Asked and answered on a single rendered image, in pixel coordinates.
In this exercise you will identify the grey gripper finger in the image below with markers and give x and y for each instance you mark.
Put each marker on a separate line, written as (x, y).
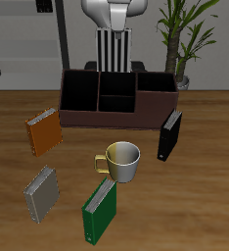
(118, 35)

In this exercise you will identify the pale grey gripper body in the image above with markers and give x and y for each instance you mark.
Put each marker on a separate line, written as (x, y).
(119, 16)

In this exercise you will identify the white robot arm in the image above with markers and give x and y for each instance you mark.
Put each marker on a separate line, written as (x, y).
(93, 12)

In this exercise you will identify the dark brown desk caddy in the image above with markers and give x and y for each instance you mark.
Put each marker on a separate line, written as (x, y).
(152, 109)

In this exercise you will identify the orange book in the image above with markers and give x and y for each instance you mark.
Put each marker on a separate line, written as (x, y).
(45, 134)

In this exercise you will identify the grey book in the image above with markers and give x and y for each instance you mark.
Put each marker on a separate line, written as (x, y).
(44, 196)

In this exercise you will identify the green book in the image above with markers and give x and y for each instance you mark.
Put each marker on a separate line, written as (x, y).
(101, 215)

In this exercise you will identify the green pot plant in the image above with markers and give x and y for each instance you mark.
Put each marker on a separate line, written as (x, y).
(172, 52)

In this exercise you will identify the black binders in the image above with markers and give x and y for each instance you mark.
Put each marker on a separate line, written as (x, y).
(44, 5)

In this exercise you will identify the grey bookshelf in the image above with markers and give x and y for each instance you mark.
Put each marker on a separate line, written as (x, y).
(25, 49)

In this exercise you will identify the flat black base plate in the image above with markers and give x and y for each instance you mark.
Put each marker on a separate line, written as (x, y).
(90, 65)

